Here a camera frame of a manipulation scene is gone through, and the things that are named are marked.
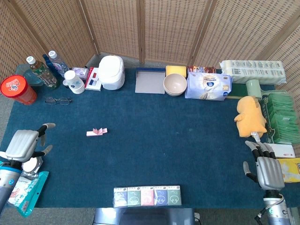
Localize green and yellow scouring sponge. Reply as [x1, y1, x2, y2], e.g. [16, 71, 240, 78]
[227, 83, 249, 99]

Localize teal zip snack bag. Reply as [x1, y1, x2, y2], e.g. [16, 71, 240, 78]
[7, 170, 50, 218]

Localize pale green paper towel pack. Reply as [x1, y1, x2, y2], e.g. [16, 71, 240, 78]
[219, 60, 287, 85]

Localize clear plastic container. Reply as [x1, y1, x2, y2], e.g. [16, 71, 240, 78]
[15, 64, 47, 87]

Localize green pocket tissue pack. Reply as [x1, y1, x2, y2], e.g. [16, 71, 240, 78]
[127, 187, 142, 207]
[167, 185, 182, 206]

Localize pink packet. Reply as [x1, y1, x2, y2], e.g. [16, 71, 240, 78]
[86, 127, 108, 137]

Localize light blue tissue pack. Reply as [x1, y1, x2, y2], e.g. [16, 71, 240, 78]
[184, 72, 233, 101]

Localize yellow plush toy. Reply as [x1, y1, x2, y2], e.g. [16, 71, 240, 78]
[234, 95, 268, 143]

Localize white pill jar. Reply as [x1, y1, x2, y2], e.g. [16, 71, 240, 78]
[63, 70, 85, 94]

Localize woven rattan folding screen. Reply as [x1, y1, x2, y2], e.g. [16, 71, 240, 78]
[0, 0, 300, 111]

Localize yellow wipes bag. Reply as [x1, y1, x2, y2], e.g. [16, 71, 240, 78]
[276, 157, 300, 183]

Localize dark blue table mat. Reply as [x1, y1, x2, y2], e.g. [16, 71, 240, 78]
[0, 67, 300, 209]

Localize thin-framed eyeglasses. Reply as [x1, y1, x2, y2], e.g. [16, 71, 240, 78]
[44, 96, 72, 106]

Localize dark blue bottle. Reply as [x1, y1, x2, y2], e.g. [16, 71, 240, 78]
[42, 54, 61, 78]

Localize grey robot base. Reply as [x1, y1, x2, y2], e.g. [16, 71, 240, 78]
[93, 207, 195, 225]

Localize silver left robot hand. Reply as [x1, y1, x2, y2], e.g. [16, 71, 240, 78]
[0, 122, 56, 165]

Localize small white box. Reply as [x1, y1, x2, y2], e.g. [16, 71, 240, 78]
[267, 143, 296, 158]

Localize red canister with orange lid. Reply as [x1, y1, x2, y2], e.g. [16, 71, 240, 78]
[0, 75, 38, 105]

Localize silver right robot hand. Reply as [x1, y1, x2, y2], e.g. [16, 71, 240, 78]
[243, 140, 285, 191]

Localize white round item in wrap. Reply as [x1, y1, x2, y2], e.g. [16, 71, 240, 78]
[21, 156, 44, 175]

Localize grey tray with blue rim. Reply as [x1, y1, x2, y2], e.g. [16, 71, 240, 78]
[135, 67, 166, 94]

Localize blue pocket tissue pack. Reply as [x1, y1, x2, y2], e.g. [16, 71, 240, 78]
[154, 186, 169, 206]
[113, 187, 129, 208]

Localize red and white box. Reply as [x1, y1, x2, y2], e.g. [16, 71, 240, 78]
[84, 67, 103, 91]

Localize clear water bottle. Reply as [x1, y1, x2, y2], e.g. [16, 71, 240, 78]
[48, 50, 70, 78]

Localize green box of sachets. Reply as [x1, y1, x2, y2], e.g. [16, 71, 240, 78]
[261, 90, 295, 144]

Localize light green cup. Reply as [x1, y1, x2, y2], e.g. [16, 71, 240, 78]
[245, 79, 263, 100]

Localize pink pocket tissue pack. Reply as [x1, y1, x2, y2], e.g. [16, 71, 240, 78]
[140, 186, 155, 206]

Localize small purple box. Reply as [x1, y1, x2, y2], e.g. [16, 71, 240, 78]
[71, 67, 90, 80]

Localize brown snack packet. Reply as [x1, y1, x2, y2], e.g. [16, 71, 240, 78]
[187, 65, 217, 75]

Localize white rice cooker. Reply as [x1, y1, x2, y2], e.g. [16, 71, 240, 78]
[97, 55, 126, 90]

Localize beige bowl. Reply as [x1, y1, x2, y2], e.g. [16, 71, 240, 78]
[165, 90, 187, 97]
[163, 73, 188, 94]

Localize green tea bottle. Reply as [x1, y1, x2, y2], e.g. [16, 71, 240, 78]
[26, 56, 60, 90]

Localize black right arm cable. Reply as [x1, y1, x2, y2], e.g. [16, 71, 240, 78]
[255, 203, 270, 220]

